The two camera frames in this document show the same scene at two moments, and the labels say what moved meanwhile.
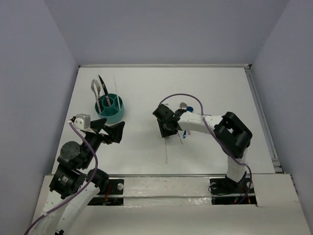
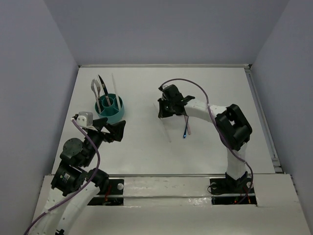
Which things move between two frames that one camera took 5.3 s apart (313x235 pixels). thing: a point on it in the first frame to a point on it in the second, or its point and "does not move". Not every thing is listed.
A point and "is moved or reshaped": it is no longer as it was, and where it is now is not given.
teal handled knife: x=103 y=85 does not move
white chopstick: x=166 y=151 is moved or reshaped
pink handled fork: x=93 y=89 does not move
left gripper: x=102 y=133 does not move
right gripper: x=164 y=132 to x=163 y=113
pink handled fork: x=98 y=86 does not move
